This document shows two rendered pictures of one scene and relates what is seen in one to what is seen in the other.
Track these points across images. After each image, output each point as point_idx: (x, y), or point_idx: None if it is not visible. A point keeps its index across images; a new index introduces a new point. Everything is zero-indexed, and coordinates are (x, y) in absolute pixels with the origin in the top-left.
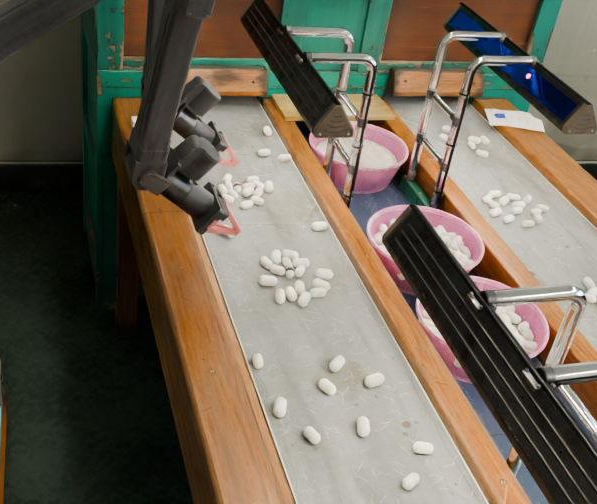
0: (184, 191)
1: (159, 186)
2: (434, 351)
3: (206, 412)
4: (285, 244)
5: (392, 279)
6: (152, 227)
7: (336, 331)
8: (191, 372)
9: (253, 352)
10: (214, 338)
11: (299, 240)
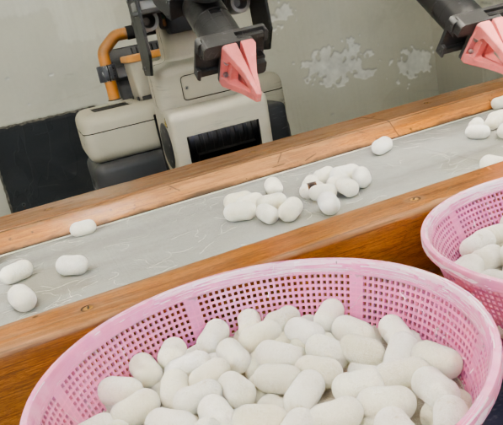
0: (193, 18)
1: (164, 5)
2: (81, 320)
3: None
4: (405, 174)
5: (348, 234)
6: (329, 126)
7: (173, 254)
8: (48, 203)
9: (110, 227)
10: (111, 195)
11: (433, 175)
